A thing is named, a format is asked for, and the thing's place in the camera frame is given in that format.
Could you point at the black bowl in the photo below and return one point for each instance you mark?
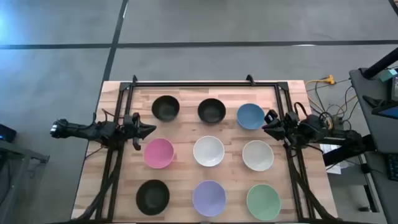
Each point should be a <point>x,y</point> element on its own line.
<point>152,197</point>
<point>165,108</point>
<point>211,111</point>

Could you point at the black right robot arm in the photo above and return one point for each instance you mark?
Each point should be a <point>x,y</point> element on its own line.
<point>314,127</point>

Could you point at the dark monitor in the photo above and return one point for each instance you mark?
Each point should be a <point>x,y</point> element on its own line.
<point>395,88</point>

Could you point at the black pole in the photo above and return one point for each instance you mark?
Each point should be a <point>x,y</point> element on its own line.
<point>381,63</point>

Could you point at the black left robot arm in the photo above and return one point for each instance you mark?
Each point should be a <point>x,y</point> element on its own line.
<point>81,130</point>

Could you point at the teal box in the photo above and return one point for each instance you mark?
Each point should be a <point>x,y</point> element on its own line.
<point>388,74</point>

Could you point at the black beam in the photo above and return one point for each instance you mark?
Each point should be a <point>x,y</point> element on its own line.
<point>342,155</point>

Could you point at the grey metal side table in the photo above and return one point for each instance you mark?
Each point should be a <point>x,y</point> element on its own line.
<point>18,161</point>

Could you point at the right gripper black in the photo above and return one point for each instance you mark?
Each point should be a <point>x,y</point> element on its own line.
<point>289,127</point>

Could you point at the blue bowl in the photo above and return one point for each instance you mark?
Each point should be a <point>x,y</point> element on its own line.
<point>250,116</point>

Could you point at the laptop with blue screen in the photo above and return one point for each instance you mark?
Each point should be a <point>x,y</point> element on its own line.
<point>388,112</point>

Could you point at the pink bowl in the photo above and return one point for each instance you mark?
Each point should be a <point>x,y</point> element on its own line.
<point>159,153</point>

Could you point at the black keyboard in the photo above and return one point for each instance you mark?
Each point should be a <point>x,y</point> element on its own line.
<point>393,166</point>

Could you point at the green bowl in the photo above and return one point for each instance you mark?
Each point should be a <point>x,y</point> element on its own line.
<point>263,202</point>

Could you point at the white bowl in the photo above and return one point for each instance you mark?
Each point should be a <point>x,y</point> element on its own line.
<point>208,151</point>

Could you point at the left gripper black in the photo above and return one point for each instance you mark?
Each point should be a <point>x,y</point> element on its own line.
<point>135,132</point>

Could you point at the black caster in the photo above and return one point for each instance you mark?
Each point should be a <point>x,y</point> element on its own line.
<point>363,209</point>

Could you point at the grey desk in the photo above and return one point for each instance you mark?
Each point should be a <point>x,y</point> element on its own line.
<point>379,137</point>

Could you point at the yellow power plug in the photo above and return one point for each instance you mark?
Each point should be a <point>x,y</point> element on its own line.
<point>330,79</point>

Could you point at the lavender bowl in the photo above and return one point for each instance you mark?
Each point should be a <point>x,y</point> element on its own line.
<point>209,198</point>

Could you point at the off-white grey bowl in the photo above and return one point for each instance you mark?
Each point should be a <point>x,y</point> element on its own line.
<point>258,155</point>

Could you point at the dark device with blue light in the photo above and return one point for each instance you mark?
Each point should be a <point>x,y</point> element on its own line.
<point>6,133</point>

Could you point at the white paper sheet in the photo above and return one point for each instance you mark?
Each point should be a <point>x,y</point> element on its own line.
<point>334,169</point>

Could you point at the black aluminium table frame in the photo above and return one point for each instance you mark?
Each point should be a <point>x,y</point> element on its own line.
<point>199,84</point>

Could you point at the grey desk leg rail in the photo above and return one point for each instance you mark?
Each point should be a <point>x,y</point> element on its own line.
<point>368,186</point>

